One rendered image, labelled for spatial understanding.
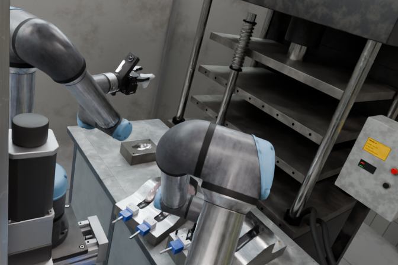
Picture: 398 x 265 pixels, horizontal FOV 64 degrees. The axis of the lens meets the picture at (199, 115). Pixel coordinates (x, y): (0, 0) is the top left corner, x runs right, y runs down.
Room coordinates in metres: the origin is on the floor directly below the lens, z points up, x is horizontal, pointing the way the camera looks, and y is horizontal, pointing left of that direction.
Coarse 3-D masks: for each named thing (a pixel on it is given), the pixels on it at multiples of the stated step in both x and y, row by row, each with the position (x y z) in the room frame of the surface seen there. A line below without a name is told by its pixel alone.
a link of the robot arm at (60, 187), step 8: (56, 168) 0.76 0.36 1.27; (56, 176) 0.73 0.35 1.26; (64, 176) 0.74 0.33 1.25; (56, 184) 0.70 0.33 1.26; (64, 184) 0.72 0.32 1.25; (56, 192) 0.69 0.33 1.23; (64, 192) 0.72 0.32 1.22; (56, 200) 0.70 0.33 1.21; (64, 200) 0.73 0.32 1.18; (56, 208) 0.70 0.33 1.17; (64, 208) 0.74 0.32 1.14; (56, 216) 0.70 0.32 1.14
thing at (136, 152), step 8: (128, 144) 1.64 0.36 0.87; (136, 144) 1.68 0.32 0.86; (144, 144) 1.71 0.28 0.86; (152, 144) 1.72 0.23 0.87; (120, 152) 1.64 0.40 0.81; (128, 152) 1.58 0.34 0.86; (136, 152) 1.58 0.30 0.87; (144, 152) 1.61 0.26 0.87; (152, 152) 1.63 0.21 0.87; (128, 160) 1.56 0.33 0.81; (136, 160) 1.56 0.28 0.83; (144, 160) 1.60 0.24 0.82; (152, 160) 1.64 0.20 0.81
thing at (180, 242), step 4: (180, 236) 0.99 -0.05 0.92; (184, 236) 0.99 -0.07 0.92; (176, 240) 0.98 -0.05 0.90; (180, 240) 0.97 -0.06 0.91; (184, 240) 0.97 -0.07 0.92; (188, 240) 0.98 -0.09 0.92; (172, 244) 0.95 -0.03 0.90; (176, 244) 0.95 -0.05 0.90; (180, 244) 0.96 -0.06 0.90; (184, 244) 0.95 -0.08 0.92; (188, 244) 0.97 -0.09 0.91; (168, 248) 0.93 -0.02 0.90; (172, 248) 0.94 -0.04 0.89; (176, 248) 0.93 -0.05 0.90; (180, 248) 0.94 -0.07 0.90; (184, 248) 0.95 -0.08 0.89; (160, 252) 0.91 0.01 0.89; (164, 252) 0.91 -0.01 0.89; (172, 252) 0.93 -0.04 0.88; (176, 252) 0.93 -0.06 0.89
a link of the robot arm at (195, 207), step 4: (196, 196) 0.81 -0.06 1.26; (192, 200) 0.78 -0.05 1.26; (196, 200) 0.79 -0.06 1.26; (200, 200) 0.79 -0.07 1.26; (192, 204) 0.77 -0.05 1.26; (196, 204) 0.77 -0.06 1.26; (200, 204) 0.78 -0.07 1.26; (192, 208) 0.76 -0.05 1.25; (196, 208) 0.76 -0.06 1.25; (200, 208) 0.77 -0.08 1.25; (188, 212) 0.76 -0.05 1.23; (192, 212) 0.76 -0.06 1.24; (196, 212) 0.76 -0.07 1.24; (188, 216) 0.76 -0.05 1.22; (192, 216) 0.75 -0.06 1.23; (196, 216) 0.75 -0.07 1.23; (188, 220) 0.77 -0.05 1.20; (192, 220) 0.76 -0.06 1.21; (196, 220) 0.75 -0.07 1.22
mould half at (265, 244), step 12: (252, 216) 1.30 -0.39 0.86; (264, 228) 1.24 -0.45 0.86; (168, 240) 1.01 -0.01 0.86; (252, 240) 1.07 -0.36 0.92; (264, 240) 1.07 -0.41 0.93; (276, 240) 1.18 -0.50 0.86; (168, 252) 1.00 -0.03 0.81; (180, 252) 0.95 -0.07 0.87; (240, 252) 1.02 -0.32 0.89; (252, 252) 1.02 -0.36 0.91; (264, 252) 1.04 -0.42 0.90; (276, 252) 1.11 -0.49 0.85; (180, 264) 0.94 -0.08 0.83; (240, 264) 0.96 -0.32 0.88; (252, 264) 1.00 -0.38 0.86; (264, 264) 1.07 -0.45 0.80
